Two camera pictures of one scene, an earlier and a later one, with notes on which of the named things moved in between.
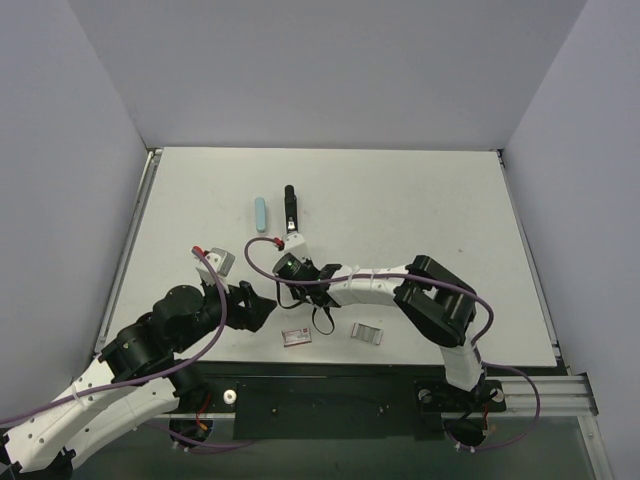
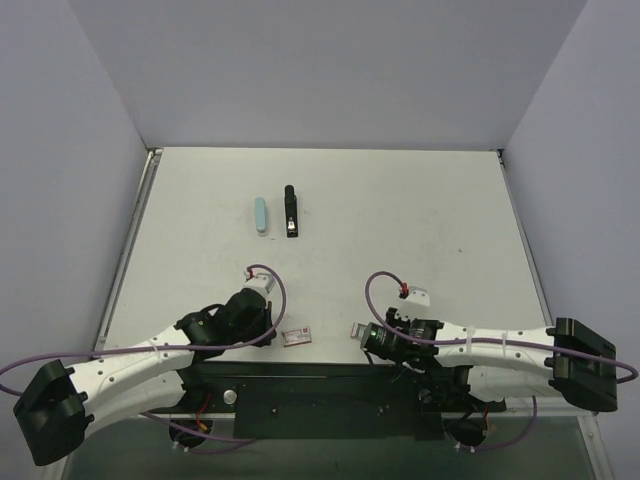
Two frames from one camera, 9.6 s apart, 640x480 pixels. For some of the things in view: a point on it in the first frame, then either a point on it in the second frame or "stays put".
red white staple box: [296, 336] stays put
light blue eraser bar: [260, 213] stays put
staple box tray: [366, 333] stays put
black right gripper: [290, 220] to [366, 335]
